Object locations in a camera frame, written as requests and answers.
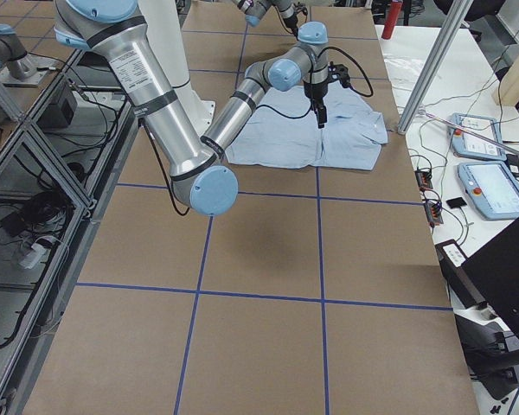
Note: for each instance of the lower blue teach pendant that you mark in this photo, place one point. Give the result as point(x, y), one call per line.
point(492, 189)

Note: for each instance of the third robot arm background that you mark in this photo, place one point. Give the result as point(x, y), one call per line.
point(14, 55)

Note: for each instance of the black laptop computer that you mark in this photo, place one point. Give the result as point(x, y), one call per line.
point(489, 275)

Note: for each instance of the blue teach pendant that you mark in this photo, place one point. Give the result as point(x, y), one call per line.
point(492, 189)
point(479, 142)

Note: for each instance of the red cylinder bottle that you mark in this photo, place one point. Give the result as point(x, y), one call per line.
point(392, 19)

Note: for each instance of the light blue button shirt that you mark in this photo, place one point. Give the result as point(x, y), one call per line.
point(281, 134)

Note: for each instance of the aluminium frame post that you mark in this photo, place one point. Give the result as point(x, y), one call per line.
point(437, 53)

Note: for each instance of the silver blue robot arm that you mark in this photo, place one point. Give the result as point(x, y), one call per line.
point(255, 10)
point(117, 31)

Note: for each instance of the orange circuit board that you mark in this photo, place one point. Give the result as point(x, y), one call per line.
point(424, 179)

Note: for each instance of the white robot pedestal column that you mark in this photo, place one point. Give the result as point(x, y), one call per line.
point(165, 37)

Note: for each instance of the small black phone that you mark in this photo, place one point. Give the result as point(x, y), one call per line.
point(458, 202)

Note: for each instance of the upper blue teach pendant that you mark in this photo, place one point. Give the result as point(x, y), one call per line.
point(479, 142)

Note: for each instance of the clear plastic bag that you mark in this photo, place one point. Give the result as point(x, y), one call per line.
point(403, 72)

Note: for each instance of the long grabber stick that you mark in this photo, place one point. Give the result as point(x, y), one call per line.
point(422, 112)

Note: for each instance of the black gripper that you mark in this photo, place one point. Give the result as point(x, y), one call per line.
point(314, 92)
point(291, 22)

